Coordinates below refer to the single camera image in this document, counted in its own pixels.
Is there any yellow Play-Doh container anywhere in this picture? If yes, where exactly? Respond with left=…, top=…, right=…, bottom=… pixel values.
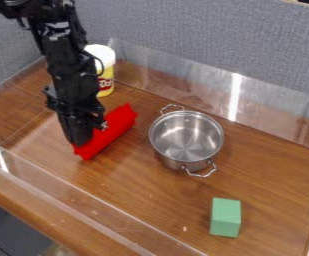
left=84, top=44, right=115, bottom=97

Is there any clear acrylic table barrier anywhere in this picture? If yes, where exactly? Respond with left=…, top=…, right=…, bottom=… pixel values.
left=0, top=40, right=309, bottom=256

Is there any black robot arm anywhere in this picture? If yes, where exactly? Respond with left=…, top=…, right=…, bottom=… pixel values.
left=0, top=0, right=105, bottom=146

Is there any green foam block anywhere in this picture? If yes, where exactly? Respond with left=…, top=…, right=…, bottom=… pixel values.
left=208, top=198, right=242, bottom=238

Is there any small stainless steel pot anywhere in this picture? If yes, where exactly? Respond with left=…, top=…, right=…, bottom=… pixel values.
left=148, top=104, right=224, bottom=178

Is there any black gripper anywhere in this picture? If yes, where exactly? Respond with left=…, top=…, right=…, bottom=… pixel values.
left=43, top=59, right=107, bottom=146

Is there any black cable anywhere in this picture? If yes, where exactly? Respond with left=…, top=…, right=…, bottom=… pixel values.
left=80, top=49, right=105, bottom=77

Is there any red rectangular block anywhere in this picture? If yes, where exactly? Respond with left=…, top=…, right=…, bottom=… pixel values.
left=72, top=103, right=137, bottom=160

